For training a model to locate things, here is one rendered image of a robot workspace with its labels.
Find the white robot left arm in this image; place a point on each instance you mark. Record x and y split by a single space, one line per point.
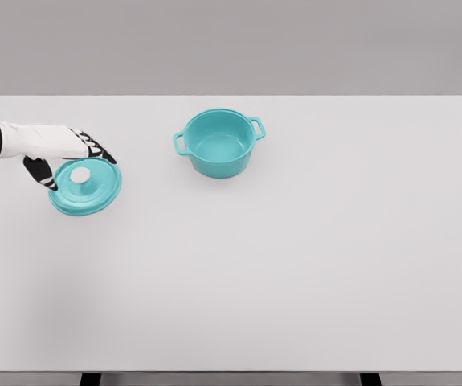
1 139

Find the turquoise pot lid white knob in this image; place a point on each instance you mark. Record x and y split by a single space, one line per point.
94 193

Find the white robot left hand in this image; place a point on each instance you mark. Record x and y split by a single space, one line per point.
60 141

